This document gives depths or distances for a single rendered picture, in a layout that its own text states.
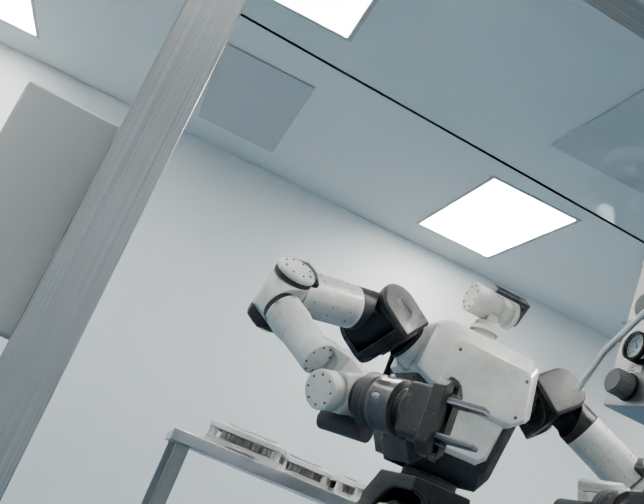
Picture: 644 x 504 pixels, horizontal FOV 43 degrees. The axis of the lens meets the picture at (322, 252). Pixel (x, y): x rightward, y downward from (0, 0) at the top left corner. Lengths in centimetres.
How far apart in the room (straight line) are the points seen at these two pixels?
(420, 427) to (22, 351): 62
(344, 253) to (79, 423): 223
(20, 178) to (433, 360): 98
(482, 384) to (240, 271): 435
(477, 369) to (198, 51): 97
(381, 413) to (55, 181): 61
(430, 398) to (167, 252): 473
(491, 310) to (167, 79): 105
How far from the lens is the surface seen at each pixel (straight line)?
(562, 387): 184
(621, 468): 187
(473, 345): 167
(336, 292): 157
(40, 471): 576
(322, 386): 130
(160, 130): 89
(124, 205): 86
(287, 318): 141
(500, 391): 169
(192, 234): 591
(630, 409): 104
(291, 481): 231
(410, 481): 166
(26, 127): 94
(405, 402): 125
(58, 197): 92
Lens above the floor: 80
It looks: 16 degrees up
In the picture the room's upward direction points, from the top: 23 degrees clockwise
